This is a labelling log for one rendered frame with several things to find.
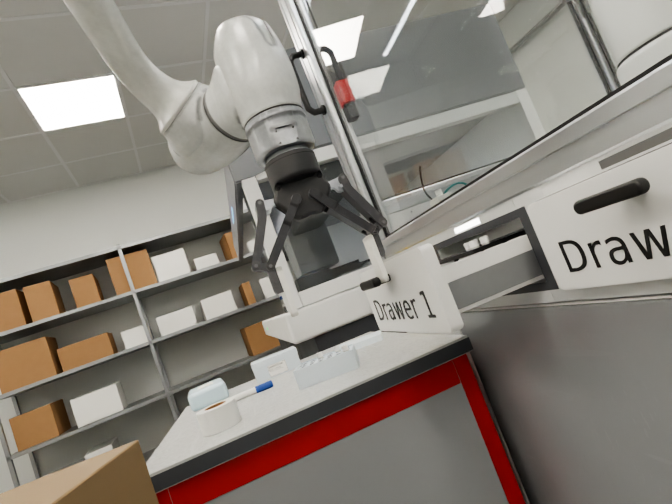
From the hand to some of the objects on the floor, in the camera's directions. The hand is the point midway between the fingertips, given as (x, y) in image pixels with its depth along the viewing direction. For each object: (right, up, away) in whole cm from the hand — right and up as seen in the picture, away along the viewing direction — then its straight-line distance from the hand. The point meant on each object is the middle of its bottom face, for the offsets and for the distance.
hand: (338, 291), depth 62 cm
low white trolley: (+17, -94, +33) cm, 102 cm away
